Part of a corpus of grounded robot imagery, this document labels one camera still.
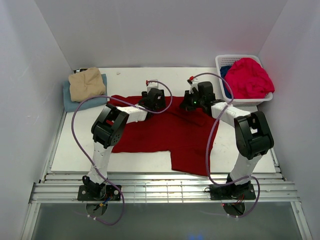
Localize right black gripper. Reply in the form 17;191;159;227
179;90;204;112

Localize dark red t shirt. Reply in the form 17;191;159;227
112;96;217;176

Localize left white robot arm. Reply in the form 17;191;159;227
82;87;166;200

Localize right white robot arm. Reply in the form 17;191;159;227
180;80;274;200

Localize dark blue t shirt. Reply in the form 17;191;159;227
220;65;232;99

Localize white plastic basket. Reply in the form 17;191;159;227
215;54;273;107

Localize pink crumpled t shirt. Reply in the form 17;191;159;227
224;58;275;99

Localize folded beige t shirt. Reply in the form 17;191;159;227
68;67;106;102

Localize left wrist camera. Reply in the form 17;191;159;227
146;79;159;92

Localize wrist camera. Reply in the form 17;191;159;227
187;76;199;94
146;79;159;92

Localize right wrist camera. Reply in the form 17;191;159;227
187;76;199;94

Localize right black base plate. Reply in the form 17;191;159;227
208;182;256;200

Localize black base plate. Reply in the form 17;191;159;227
208;182;256;200
77;185;121;202

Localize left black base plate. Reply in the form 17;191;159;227
77;185;121;202

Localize aluminium rail frame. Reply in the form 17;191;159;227
21;112;312;240

